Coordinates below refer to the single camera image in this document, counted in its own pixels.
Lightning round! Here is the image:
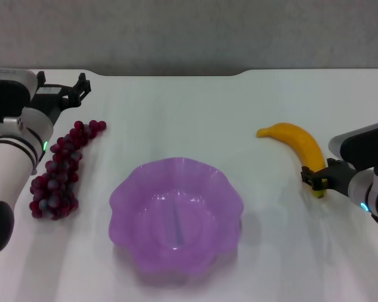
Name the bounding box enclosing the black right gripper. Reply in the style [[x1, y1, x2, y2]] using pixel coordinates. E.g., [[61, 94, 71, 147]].
[[301, 158, 358, 199]]

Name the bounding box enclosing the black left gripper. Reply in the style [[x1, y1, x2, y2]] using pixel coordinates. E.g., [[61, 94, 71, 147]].
[[30, 71, 92, 126]]

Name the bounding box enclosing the yellow banana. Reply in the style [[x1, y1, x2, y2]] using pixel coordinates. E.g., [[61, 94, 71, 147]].
[[256, 122, 330, 199]]

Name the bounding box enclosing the red grape bunch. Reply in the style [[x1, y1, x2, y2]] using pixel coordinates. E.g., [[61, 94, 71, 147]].
[[29, 120, 107, 221]]

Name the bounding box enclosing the purple wavy plastic plate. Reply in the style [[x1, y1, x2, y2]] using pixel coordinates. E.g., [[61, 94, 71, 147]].
[[108, 158, 245, 286]]

